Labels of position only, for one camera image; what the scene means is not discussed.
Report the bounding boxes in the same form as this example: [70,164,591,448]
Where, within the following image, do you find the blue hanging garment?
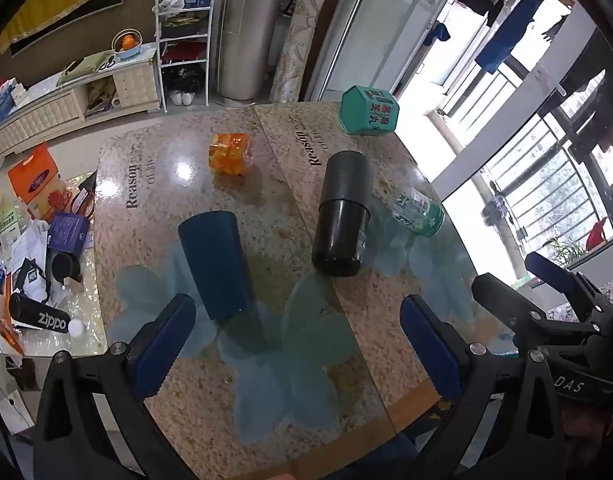
[473,0,558,74]

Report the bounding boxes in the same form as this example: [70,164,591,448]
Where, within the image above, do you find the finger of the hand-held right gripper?
[471,272,603,343]
[524,251,613,313]

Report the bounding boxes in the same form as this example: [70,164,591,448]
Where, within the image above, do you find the pearly side table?
[0,172,108,358]

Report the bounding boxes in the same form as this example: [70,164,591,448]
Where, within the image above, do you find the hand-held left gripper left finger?
[34,292,197,480]

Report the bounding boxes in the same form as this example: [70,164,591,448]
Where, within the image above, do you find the orange plastic container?
[208,132,252,177]

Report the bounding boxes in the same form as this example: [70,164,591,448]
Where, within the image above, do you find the black mug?
[45,251,84,284]

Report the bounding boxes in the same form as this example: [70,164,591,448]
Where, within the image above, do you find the green hexagonal tin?
[339,85,401,136]

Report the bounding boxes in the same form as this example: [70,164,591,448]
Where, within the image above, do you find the white metal rack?
[153,0,216,112]

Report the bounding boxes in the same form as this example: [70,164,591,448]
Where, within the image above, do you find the dark blue small box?
[47,211,92,254]

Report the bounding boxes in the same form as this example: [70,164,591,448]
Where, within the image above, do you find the black thermos cup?
[311,150,374,279]

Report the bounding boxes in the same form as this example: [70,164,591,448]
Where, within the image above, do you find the dark blue cup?
[178,211,256,324]

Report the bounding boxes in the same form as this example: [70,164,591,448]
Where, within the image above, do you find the patterned beige curtain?
[268,0,358,104]

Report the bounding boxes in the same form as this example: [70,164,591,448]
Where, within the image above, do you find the bowl of oranges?
[111,29,143,59]

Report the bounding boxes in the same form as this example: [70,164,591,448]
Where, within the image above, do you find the white tv cabinet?
[0,44,160,162]

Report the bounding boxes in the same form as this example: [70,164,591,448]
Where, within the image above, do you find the blue hanging socks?
[425,22,453,47]

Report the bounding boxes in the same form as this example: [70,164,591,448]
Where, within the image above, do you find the orange carton box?
[7,142,68,222]

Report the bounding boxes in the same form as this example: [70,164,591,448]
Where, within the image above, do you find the pile of papers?
[0,220,54,306]

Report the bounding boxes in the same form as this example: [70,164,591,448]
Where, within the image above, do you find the green potted plant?
[545,236,586,267]

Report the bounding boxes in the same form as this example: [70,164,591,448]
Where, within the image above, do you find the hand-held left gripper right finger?
[399,295,570,480]

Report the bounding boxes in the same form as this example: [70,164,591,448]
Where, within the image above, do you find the silver tower air conditioner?
[215,0,293,107]

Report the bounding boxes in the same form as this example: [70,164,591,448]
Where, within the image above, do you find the glass sliding door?
[306,0,460,103]

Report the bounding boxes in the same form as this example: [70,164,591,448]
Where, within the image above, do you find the black cylinder case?
[8,291,73,332]

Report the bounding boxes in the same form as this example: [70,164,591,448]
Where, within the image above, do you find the green clear plastic bottle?
[385,187,446,239]

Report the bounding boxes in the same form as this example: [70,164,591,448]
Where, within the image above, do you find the red balcony object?
[583,216,613,252]

